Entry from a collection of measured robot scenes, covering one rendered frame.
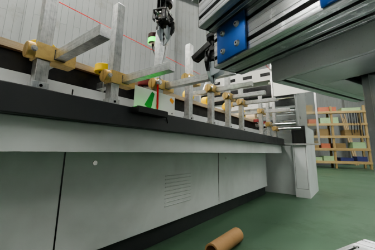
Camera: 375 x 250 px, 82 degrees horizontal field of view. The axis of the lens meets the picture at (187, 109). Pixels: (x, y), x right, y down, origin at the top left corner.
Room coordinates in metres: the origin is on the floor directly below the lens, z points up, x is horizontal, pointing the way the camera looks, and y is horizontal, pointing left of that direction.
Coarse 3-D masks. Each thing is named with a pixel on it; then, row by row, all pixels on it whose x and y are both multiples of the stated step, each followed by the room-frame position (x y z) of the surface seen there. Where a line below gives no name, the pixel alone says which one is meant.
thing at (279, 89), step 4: (276, 84) 2.84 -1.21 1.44; (280, 84) 2.81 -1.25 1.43; (276, 88) 2.84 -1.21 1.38; (280, 88) 2.81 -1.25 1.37; (284, 88) 2.78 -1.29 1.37; (288, 88) 2.75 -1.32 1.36; (292, 88) 2.72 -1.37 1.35; (296, 88) 2.69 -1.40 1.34; (276, 92) 2.84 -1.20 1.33; (280, 92) 2.81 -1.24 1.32; (284, 92) 2.78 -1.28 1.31; (288, 92) 2.75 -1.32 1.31; (292, 92) 2.72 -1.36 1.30; (296, 92) 2.69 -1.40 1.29; (300, 92) 2.66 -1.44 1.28; (304, 92) 2.64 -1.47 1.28
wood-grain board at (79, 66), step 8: (0, 40) 0.68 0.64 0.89; (8, 40) 0.69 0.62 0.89; (8, 48) 0.71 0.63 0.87; (16, 48) 0.71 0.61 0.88; (80, 64) 0.89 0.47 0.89; (88, 72) 0.93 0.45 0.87; (176, 96) 1.41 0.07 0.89; (200, 104) 1.65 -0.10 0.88; (224, 112) 1.96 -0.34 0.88; (248, 120) 2.42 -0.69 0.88
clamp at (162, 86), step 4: (152, 80) 0.98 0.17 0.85; (164, 80) 1.02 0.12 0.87; (148, 84) 1.00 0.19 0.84; (152, 84) 0.98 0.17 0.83; (156, 84) 0.98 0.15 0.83; (164, 84) 1.02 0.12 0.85; (152, 88) 1.00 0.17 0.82; (156, 88) 1.00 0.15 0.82; (160, 88) 1.00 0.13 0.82; (164, 88) 1.02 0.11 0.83; (164, 92) 1.07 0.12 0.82; (168, 92) 1.06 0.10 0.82; (172, 92) 1.07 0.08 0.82
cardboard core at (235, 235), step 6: (234, 228) 1.40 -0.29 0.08; (228, 234) 1.31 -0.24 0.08; (234, 234) 1.33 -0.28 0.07; (240, 234) 1.37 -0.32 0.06; (216, 240) 1.22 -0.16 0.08; (222, 240) 1.24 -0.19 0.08; (228, 240) 1.26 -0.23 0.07; (234, 240) 1.30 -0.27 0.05; (240, 240) 1.36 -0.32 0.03; (210, 246) 1.23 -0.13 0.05; (216, 246) 1.17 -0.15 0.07; (222, 246) 1.20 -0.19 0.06; (228, 246) 1.24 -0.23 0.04; (234, 246) 1.32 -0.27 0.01
